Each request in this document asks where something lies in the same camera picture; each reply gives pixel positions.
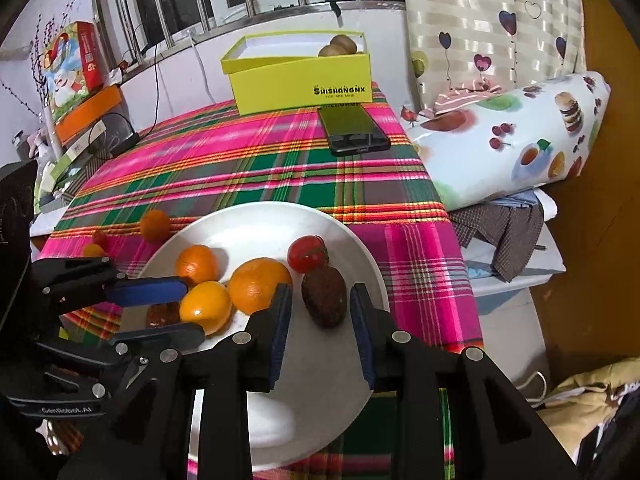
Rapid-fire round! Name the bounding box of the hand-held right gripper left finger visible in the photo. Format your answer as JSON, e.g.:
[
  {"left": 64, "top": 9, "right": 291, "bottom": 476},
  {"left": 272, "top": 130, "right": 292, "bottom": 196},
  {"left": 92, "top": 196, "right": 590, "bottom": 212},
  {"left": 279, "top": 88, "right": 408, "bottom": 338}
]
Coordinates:
[{"left": 57, "top": 284, "right": 294, "bottom": 480}]

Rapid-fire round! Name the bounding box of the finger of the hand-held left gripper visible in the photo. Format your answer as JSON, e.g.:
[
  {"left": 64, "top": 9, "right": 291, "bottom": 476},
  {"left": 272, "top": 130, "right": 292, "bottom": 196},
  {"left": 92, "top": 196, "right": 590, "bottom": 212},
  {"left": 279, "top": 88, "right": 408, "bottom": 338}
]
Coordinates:
[
  {"left": 35, "top": 322, "right": 207, "bottom": 376},
  {"left": 31, "top": 256, "right": 189, "bottom": 318}
]

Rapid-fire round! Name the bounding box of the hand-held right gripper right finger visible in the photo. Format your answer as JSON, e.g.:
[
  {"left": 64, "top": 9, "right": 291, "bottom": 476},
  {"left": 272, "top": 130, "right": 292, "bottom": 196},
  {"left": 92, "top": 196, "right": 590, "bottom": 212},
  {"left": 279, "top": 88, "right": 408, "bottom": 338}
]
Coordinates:
[{"left": 349, "top": 283, "right": 581, "bottom": 480}]

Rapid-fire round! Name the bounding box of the dark red dried date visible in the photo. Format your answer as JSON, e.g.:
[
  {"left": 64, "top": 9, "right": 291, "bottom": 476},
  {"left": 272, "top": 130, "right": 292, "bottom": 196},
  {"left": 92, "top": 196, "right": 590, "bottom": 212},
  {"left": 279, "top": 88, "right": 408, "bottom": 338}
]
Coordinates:
[
  {"left": 301, "top": 266, "right": 347, "bottom": 329},
  {"left": 145, "top": 302, "right": 182, "bottom": 328}
]

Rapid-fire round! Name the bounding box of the white round plate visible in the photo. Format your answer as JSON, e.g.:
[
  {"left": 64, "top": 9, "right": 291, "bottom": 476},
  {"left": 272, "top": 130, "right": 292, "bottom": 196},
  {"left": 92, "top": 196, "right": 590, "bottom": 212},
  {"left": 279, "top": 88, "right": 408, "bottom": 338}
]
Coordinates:
[{"left": 120, "top": 201, "right": 391, "bottom": 466}]

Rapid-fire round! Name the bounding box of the small orange tangerine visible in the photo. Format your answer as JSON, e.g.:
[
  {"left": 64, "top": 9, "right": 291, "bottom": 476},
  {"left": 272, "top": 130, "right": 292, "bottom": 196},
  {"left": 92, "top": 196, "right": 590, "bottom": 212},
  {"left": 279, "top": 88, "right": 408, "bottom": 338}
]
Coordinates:
[
  {"left": 139, "top": 209, "right": 172, "bottom": 242},
  {"left": 174, "top": 244, "right": 221, "bottom": 286}
]

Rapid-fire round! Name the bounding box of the large round orange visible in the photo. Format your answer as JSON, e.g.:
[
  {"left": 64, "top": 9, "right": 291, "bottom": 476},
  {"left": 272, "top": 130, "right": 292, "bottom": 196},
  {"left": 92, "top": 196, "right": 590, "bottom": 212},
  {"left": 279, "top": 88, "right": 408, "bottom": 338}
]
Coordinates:
[{"left": 227, "top": 257, "right": 293, "bottom": 316}]

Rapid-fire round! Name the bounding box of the red cherry tomato with stem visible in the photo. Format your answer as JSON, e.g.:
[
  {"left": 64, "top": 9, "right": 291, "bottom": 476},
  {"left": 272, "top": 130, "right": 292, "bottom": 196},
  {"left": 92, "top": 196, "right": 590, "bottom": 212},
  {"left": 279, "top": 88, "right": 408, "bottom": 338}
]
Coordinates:
[{"left": 287, "top": 235, "right": 330, "bottom": 274}]

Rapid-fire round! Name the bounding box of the black power adapter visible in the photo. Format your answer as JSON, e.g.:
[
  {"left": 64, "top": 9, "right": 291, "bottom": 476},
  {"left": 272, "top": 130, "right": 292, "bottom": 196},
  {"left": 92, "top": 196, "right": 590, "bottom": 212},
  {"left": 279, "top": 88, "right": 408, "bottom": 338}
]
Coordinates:
[{"left": 107, "top": 132, "right": 141, "bottom": 158}]

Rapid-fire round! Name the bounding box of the white green flat box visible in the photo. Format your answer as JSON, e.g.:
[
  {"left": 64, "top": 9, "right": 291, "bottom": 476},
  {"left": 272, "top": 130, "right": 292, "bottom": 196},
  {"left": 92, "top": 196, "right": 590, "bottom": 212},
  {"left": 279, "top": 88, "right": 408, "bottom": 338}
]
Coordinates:
[{"left": 60, "top": 120, "right": 108, "bottom": 171}]

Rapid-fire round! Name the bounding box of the pink green plaid tablecloth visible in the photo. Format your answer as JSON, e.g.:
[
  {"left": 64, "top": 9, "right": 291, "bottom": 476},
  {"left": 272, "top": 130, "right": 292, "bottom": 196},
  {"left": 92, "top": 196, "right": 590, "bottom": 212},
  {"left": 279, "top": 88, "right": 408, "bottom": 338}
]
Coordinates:
[{"left": 37, "top": 80, "right": 483, "bottom": 480}]

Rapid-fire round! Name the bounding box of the brown checked cloth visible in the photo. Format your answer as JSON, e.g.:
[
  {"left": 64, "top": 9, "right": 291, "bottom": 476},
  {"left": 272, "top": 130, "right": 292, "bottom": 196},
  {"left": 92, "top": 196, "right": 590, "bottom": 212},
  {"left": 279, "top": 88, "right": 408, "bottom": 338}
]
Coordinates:
[{"left": 450, "top": 200, "right": 546, "bottom": 283}]

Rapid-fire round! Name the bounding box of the orange flat box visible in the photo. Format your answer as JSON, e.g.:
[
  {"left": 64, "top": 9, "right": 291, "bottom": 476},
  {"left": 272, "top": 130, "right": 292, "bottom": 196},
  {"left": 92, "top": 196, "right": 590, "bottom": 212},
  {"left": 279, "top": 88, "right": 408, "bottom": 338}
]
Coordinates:
[{"left": 54, "top": 84, "right": 126, "bottom": 143}]

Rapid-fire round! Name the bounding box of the black smartphone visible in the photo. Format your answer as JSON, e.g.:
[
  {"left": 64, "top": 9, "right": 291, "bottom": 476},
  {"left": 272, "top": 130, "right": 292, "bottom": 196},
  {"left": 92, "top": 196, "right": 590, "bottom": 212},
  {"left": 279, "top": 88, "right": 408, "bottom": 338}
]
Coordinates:
[{"left": 317, "top": 101, "right": 392, "bottom": 157}]

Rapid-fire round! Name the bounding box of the yellow cloth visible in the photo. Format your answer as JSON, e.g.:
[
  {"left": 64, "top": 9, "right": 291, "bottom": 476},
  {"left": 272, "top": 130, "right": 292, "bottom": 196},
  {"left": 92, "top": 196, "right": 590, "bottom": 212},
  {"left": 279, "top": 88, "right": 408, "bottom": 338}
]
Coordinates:
[{"left": 537, "top": 365, "right": 640, "bottom": 461}]

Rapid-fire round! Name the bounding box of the colourful cartoon gift box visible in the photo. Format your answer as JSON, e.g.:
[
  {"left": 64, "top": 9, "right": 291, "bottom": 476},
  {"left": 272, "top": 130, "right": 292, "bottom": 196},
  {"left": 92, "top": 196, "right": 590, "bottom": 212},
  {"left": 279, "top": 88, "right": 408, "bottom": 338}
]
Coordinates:
[{"left": 42, "top": 21, "right": 107, "bottom": 123}]

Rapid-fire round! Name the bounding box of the white fruit-print pillow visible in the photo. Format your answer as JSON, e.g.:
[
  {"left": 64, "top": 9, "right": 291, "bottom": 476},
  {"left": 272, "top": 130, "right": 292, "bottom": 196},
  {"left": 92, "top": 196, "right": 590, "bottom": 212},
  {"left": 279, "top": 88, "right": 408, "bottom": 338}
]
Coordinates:
[{"left": 402, "top": 72, "right": 612, "bottom": 211}]

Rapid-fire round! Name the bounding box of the yellow cardboard box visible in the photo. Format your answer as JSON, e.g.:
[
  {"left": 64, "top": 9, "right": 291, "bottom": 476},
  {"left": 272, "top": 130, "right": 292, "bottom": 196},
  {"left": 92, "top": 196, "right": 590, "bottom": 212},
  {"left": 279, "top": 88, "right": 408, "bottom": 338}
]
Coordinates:
[{"left": 221, "top": 31, "right": 372, "bottom": 116}]

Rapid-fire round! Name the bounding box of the wooden cabinet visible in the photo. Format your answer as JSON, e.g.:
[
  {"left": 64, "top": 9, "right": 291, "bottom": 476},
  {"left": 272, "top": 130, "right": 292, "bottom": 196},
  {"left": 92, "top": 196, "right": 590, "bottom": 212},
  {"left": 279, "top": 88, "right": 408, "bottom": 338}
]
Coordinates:
[{"left": 530, "top": 0, "right": 640, "bottom": 396}]

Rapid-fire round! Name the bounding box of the beige heart-print curtain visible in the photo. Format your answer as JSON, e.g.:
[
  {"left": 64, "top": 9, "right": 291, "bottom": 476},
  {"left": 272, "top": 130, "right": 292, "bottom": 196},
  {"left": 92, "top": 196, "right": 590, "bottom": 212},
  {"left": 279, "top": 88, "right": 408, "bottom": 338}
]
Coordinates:
[{"left": 397, "top": 0, "right": 586, "bottom": 111}]

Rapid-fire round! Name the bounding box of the black cable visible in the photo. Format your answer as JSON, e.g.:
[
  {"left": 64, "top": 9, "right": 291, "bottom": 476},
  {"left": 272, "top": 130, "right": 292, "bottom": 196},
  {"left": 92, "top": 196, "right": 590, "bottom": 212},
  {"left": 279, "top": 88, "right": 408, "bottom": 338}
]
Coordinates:
[{"left": 90, "top": 42, "right": 166, "bottom": 156}]

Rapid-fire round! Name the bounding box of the white cable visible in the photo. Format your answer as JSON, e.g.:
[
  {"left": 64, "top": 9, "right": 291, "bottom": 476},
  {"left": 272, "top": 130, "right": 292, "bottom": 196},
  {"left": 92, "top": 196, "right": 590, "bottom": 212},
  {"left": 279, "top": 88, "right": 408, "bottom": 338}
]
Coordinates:
[{"left": 185, "top": 30, "right": 221, "bottom": 106}]

